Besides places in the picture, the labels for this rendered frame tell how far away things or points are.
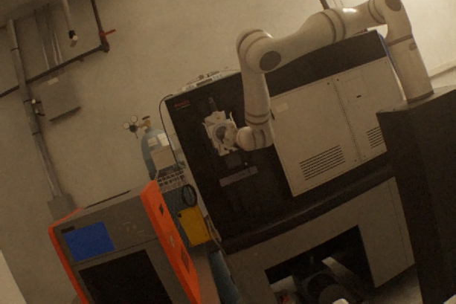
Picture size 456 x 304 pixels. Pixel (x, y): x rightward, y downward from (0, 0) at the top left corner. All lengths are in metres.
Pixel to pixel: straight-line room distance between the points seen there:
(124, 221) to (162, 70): 1.90
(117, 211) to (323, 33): 0.75
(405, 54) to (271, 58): 0.40
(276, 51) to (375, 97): 1.15
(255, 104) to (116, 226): 0.54
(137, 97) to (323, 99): 1.53
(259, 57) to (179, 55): 2.06
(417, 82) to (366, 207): 0.94
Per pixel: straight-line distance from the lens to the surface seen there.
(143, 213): 1.06
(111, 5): 3.07
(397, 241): 1.98
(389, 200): 1.89
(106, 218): 1.08
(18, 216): 3.19
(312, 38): 0.88
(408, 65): 1.02
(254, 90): 0.95
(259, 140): 1.06
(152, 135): 2.43
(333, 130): 1.78
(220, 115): 1.58
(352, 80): 1.86
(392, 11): 1.03
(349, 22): 0.95
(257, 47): 0.82
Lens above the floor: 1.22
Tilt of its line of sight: 1 degrees down
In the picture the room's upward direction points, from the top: 21 degrees counter-clockwise
